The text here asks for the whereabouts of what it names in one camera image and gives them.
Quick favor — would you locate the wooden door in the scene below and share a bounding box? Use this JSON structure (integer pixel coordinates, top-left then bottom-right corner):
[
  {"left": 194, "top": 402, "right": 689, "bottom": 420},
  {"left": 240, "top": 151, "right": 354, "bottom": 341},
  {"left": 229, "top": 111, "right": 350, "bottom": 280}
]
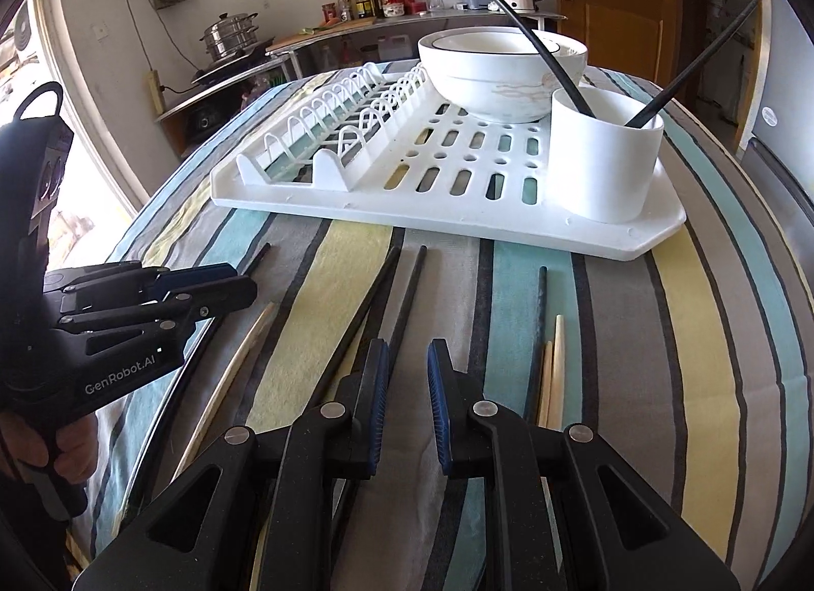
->
[{"left": 548, "top": 0, "right": 681, "bottom": 86}]

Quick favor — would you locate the large white bowl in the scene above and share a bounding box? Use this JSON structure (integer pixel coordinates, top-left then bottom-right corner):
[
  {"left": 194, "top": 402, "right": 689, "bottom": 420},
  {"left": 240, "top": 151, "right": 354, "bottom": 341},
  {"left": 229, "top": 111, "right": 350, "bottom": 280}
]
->
[{"left": 418, "top": 26, "right": 590, "bottom": 125}]

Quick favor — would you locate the wooden cutting board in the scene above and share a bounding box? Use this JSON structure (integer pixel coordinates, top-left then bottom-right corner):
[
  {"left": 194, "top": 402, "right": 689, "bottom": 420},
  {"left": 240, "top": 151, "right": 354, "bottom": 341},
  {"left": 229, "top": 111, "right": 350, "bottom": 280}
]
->
[{"left": 273, "top": 18, "right": 376, "bottom": 48}]

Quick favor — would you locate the black kitchen appliance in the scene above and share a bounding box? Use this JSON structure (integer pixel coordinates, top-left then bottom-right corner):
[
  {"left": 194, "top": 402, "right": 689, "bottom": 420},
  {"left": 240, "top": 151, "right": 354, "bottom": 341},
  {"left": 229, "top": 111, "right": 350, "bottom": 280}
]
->
[{"left": 187, "top": 104, "right": 220, "bottom": 143}]

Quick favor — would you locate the small white bowl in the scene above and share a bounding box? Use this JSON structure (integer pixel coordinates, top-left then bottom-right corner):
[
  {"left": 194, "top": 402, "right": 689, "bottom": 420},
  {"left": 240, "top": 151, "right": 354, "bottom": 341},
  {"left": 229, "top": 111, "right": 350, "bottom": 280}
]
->
[{"left": 431, "top": 31, "right": 576, "bottom": 59}]

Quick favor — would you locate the white plastic dish rack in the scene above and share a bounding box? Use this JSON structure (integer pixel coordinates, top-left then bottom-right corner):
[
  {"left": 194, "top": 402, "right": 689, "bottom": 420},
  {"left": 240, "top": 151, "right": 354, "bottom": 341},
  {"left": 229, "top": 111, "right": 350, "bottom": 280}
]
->
[{"left": 210, "top": 60, "right": 689, "bottom": 262}]

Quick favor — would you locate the black cooktop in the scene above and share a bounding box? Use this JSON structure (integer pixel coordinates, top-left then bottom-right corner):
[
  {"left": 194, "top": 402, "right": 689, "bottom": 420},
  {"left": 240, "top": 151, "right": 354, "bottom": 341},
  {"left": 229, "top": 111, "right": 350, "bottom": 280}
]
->
[{"left": 191, "top": 53, "right": 268, "bottom": 86}]

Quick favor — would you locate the white utensil cup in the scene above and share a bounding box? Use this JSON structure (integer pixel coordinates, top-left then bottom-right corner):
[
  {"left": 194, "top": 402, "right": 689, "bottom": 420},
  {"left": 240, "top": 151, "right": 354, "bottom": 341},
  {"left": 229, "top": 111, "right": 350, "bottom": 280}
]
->
[{"left": 548, "top": 87, "right": 665, "bottom": 224}]

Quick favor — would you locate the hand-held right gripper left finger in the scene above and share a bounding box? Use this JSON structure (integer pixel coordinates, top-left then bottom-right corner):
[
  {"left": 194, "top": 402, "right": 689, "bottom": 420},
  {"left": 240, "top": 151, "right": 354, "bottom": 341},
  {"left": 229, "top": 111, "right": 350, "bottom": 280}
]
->
[{"left": 71, "top": 338, "right": 390, "bottom": 591}]

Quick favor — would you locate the steel steamer pot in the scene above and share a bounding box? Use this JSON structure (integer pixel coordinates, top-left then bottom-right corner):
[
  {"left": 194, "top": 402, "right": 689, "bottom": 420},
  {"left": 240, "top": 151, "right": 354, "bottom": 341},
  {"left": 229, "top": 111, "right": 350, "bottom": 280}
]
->
[{"left": 200, "top": 12, "right": 260, "bottom": 61}]

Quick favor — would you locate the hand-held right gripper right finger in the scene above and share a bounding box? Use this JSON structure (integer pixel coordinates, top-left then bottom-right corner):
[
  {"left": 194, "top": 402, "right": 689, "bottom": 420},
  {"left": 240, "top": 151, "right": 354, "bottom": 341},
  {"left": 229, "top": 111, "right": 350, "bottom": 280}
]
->
[{"left": 426, "top": 337, "right": 742, "bottom": 591}]

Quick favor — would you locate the black chopstick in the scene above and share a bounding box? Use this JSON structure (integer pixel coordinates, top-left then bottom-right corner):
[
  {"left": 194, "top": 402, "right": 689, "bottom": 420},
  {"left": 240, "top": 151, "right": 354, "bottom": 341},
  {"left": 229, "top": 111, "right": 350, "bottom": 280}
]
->
[
  {"left": 624, "top": 0, "right": 761, "bottom": 126},
  {"left": 382, "top": 245, "right": 428, "bottom": 356},
  {"left": 243, "top": 242, "right": 272, "bottom": 279},
  {"left": 522, "top": 265, "right": 549, "bottom": 423},
  {"left": 304, "top": 244, "right": 403, "bottom": 415},
  {"left": 427, "top": 0, "right": 597, "bottom": 119}
]

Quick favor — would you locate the person's left hand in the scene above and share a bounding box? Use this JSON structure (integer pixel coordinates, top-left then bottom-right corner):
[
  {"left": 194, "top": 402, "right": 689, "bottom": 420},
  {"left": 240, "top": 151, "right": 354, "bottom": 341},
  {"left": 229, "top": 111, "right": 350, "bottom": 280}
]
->
[{"left": 0, "top": 411, "right": 98, "bottom": 484}]

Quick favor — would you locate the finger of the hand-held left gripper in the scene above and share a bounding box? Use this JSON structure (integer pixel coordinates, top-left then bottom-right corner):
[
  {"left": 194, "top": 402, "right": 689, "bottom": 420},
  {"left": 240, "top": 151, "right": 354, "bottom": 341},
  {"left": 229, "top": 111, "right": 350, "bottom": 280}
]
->
[
  {"left": 59, "top": 274, "right": 259, "bottom": 358},
  {"left": 41, "top": 260, "right": 238, "bottom": 300}
]

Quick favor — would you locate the steel kitchen counter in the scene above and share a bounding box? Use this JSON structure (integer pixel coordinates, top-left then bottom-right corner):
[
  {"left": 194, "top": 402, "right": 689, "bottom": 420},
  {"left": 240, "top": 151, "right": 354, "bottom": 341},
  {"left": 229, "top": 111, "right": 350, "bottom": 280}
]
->
[{"left": 156, "top": 11, "right": 567, "bottom": 121}]

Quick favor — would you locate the striped tablecloth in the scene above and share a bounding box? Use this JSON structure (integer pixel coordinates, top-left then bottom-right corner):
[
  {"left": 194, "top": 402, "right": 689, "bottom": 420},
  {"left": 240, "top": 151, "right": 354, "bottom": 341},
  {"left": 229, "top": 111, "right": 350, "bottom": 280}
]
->
[{"left": 70, "top": 60, "right": 814, "bottom": 591}]

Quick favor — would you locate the wooden chopstick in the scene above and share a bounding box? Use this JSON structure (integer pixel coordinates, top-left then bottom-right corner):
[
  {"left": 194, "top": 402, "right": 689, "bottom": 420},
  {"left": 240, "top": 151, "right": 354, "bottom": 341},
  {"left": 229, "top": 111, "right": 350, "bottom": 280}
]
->
[
  {"left": 536, "top": 340, "right": 553, "bottom": 428},
  {"left": 547, "top": 313, "right": 567, "bottom": 432},
  {"left": 171, "top": 301, "right": 278, "bottom": 477}
]

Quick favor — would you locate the window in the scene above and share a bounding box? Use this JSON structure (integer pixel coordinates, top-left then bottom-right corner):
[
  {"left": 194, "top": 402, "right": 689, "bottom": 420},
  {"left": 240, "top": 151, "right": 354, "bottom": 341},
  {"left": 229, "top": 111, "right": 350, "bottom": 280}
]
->
[{"left": 0, "top": 0, "right": 137, "bottom": 277}]

